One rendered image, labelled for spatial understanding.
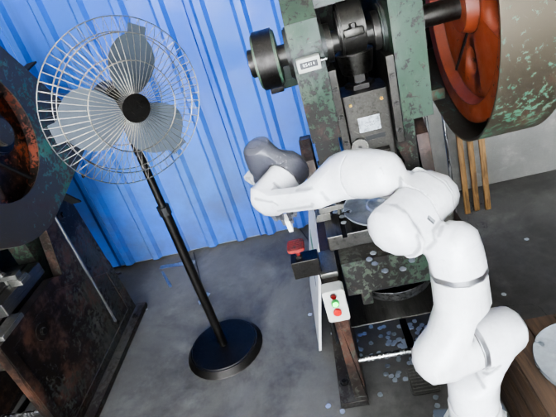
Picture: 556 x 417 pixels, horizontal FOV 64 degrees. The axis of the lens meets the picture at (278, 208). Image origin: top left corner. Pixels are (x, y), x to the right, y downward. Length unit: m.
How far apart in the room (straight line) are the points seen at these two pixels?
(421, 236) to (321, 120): 0.69
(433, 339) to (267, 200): 0.49
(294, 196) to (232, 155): 1.84
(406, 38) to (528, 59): 0.35
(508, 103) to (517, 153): 1.91
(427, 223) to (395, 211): 0.07
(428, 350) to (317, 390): 1.11
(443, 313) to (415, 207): 0.23
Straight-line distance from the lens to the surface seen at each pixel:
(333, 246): 1.65
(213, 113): 2.78
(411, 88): 1.48
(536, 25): 1.25
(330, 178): 0.98
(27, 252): 2.38
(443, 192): 0.94
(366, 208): 1.59
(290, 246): 1.53
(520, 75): 1.28
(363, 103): 1.50
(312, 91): 1.43
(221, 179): 2.90
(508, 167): 3.25
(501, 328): 1.07
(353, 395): 1.99
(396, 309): 1.87
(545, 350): 1.67
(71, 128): 1.66
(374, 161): 0.92
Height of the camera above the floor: 1.59
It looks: 28 degrees down
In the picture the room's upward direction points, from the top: 17 degrees counter-clockwise
